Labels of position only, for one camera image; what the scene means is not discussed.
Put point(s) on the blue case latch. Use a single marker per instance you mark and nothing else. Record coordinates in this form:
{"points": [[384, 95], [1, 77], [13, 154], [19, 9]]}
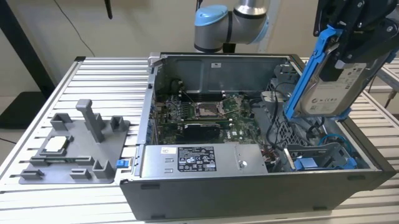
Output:
{"points": [[121, 163]]}

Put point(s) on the hard disk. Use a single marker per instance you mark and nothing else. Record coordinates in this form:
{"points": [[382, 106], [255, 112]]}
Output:
{"points": [[336, 98]]}

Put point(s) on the green motherboard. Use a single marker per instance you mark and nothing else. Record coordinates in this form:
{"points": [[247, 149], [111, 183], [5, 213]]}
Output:
{"points": [[243, 130]]}

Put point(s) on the CPU socket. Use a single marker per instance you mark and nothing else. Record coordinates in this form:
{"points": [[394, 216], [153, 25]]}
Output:
{"points": [[205, 109]]}

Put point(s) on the dark grey PC case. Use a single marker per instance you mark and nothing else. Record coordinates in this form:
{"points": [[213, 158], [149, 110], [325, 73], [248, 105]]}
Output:
{"points": [[217, 198]]}

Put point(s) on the blue carrier in bay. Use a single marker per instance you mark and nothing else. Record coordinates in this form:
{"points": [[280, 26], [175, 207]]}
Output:
{"points": [[307, 163]]}

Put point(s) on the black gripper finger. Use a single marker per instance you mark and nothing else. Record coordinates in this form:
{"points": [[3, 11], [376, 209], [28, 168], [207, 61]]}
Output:
{"points": [[329, 72]]}

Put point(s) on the black RAM slot row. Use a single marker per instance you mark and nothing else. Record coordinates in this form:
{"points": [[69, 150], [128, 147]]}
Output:
{"points": [[201, 94]]}

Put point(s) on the grey plastic parts rack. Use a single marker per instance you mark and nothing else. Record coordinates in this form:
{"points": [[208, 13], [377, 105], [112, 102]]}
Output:
{"points": [[77, 144]]}

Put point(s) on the silver CPU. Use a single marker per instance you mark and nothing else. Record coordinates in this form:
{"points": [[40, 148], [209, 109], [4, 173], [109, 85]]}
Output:
{"points": [[56, 143]]}

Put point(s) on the metal slat side table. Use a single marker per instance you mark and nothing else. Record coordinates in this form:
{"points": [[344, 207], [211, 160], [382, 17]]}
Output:
{"points": [[391, 77]]}

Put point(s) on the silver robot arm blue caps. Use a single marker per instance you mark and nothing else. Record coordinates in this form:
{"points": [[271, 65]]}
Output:
{"points": [[229, 23]]}

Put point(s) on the grey metal drive cage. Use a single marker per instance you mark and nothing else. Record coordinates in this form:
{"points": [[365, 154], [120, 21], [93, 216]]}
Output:
{"points": [[273, 93]]}

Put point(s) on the black expansion slot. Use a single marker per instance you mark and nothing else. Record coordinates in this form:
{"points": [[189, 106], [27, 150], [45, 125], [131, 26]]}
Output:
{"points": [[205, 120]]}

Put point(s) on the green RAM stick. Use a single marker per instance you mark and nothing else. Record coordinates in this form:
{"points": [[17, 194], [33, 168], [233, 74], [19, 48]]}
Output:
{"points": [[61, 160]]}

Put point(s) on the grey disk bay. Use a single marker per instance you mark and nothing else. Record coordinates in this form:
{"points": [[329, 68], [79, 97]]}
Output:
{"points": [[311, 151]]}

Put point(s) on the black heatsink shroud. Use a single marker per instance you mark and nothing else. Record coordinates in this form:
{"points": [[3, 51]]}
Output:
{"points": [[200, 133]]}

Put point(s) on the black floor stand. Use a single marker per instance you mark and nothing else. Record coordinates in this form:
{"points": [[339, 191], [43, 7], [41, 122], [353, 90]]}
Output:
{"points": [[21, 109]]}

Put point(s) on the silver power supply unit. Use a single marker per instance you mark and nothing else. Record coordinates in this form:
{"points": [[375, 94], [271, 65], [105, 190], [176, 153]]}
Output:
{"points": [[201, 161]]}

